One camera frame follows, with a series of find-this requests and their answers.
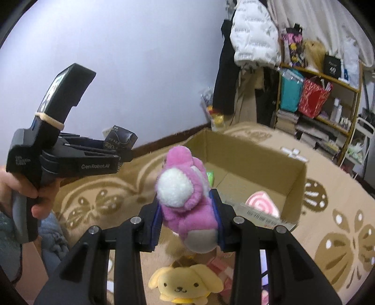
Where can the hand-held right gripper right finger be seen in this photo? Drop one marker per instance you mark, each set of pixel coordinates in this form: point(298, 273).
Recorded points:
point(218, 231)

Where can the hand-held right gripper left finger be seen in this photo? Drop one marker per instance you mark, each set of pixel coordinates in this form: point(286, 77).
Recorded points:
point(155, 227)

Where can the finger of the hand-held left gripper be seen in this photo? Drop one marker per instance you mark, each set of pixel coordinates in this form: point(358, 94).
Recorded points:
point(77, 138)
point(123, 154)

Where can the small dark carton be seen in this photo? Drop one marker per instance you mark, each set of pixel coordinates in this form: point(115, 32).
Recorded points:
point(120, 137)

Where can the pink and white plush toy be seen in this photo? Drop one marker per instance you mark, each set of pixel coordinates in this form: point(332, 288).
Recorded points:
point(187, 211)

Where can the yellow dog plush toy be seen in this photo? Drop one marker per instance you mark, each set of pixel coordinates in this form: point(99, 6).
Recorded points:
point(181, 281)

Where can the pink striped soft item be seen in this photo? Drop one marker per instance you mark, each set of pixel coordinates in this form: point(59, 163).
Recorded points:
point(218, 265)

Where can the person's left hand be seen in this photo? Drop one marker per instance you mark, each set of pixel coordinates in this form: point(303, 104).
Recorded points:
point(17, 183)

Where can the pink swirl roll plush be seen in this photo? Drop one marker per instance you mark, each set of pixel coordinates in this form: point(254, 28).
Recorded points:
point(260, 203)

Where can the small green item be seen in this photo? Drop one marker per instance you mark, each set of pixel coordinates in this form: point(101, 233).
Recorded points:
point(210, 179)

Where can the person's blue fuzzy garment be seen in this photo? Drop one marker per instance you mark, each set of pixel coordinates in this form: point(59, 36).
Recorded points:
point(54, 237)

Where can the plastic bag of snacks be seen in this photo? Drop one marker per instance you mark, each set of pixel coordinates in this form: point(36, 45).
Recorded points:
point(214, 114)

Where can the beige patterned blanket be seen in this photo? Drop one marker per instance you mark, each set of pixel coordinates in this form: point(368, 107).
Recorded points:
point(322, 205)

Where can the person's leg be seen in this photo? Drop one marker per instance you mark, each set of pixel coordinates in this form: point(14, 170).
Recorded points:
point(32, 264)

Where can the black hanging coat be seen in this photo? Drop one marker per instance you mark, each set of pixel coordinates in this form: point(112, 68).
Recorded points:
point(225, 82)

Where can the stack of books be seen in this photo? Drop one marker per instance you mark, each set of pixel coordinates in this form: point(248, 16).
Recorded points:
point(285, 121)

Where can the beige hanging garment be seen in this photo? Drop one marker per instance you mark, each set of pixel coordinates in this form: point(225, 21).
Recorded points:
point(246, 99)

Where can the pile of papers and magazines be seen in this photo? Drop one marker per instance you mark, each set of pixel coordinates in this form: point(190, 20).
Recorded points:
point(319, 136)

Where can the teal bag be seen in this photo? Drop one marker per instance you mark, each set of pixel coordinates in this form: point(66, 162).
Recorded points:
point(291, 93)

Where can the pale plastic bag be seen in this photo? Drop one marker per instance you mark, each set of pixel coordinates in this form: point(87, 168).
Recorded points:
point(357, 152)

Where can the red patterned gift bag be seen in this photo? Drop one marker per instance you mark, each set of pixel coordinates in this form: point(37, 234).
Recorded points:
point(312, 99)

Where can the row of small cosmetic bottles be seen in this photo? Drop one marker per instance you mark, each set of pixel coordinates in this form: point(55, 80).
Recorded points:
point(345, 122)

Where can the white bottle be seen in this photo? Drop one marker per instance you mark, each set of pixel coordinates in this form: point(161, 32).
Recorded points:
point(336, 110)

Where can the white puffer jacket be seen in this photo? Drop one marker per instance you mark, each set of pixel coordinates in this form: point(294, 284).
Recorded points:
point(252, 35)

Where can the white trolley cart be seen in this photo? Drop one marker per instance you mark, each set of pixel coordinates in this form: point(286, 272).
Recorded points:
point(366, 123)

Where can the wooden shelf rack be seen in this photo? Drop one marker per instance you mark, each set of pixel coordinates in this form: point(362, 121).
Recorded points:
point(355, 99)

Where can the black and pink printed bag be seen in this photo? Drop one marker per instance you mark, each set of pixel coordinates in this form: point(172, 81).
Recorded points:
point(293, 47)

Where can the black cardboard box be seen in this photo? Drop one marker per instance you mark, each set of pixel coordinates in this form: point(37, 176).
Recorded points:
point(332, 66)

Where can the blonde wig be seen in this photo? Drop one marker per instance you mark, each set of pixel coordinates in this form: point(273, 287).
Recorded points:
point(315, 52)

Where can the clear plastic bag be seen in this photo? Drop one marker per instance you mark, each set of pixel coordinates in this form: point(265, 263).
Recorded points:
point(350, 58)

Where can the cream curtain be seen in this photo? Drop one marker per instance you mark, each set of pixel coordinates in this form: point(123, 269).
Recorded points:
point(322, 17)

